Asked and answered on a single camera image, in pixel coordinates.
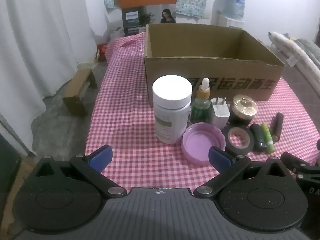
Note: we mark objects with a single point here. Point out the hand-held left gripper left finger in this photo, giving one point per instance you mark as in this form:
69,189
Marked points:
100,156

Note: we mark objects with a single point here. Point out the white water dispenser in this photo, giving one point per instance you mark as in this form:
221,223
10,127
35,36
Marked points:
230,22

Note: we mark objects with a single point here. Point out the white pill bottle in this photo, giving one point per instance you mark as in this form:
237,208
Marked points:
170,120

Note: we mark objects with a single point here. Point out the dark brown cylindrical tube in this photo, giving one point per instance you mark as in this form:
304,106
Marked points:
278,126

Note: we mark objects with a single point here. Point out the blue water bottle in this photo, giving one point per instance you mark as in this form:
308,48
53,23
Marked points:
233,2

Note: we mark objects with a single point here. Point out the green lip balm tube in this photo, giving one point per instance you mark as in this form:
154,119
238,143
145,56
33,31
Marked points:
268,138

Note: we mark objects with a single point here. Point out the purple plastic lid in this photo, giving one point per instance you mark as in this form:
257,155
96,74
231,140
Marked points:
200,145

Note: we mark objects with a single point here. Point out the white plastic bag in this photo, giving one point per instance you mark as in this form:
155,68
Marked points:
116,33

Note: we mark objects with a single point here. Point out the green dropper bottle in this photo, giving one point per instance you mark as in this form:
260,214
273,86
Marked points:
200,110

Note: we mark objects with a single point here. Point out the dark printed product box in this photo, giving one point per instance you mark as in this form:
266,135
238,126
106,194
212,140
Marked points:
132,20

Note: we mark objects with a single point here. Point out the black jar with gold lid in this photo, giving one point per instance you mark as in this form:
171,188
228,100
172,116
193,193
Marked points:
243,105

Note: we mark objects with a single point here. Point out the black cylindrical tube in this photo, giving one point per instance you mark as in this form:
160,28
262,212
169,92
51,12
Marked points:
257,137

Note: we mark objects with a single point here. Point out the white charger plug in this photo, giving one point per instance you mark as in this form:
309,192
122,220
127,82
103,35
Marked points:
220,116

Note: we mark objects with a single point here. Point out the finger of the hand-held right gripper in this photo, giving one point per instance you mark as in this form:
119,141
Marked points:
318,145
292,161

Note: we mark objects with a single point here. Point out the brown cardboard box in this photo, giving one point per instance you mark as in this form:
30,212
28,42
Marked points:
175,70

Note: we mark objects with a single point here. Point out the white curtain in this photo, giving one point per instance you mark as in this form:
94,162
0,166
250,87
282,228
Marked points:
37,42

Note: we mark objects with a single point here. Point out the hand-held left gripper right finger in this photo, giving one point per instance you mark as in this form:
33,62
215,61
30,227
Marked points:
221,158

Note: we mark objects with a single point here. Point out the wooden stool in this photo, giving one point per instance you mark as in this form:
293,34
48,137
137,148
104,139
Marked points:
75,90

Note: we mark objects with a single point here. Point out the black tape roll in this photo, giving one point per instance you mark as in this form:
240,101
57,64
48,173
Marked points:
237,150

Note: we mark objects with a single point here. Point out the pink checkered tablecloth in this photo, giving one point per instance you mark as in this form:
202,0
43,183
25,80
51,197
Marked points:
130,130

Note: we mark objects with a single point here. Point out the red snack packet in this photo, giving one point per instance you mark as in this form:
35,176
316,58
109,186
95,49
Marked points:
102,51

